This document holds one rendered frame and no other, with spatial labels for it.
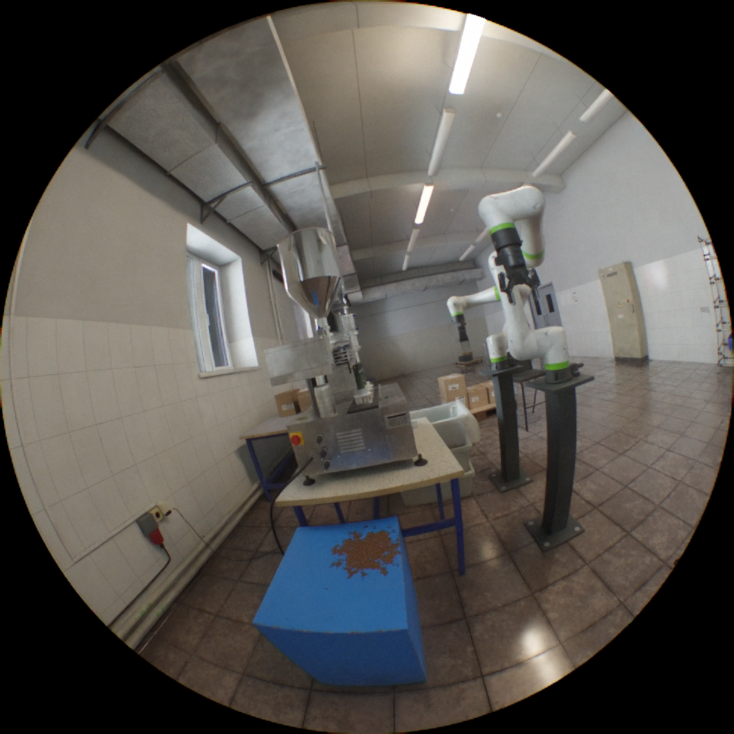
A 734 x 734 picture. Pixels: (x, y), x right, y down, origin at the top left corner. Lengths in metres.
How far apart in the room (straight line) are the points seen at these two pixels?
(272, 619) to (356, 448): 0.69
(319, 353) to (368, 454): 0.44
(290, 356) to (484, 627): 1.46
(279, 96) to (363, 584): 2.98
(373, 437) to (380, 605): 0.60
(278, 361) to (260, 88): 2.22
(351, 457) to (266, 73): 2.65
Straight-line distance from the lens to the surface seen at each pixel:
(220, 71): 2.46
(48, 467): 1.61
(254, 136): 2.83
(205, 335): 3.29
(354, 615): 0.75
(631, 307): 5.82
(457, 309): 1.84
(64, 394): 1.67
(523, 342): 1.20
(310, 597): 0.83
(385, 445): 0.99
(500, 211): 0.86
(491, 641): 1.32
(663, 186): 5.81
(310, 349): 0.98
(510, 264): 0.82
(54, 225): 2.01
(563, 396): 1.27
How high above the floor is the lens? 1.22
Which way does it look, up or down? 3 degrees down
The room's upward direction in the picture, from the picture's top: 13 degrees counter-clockwise
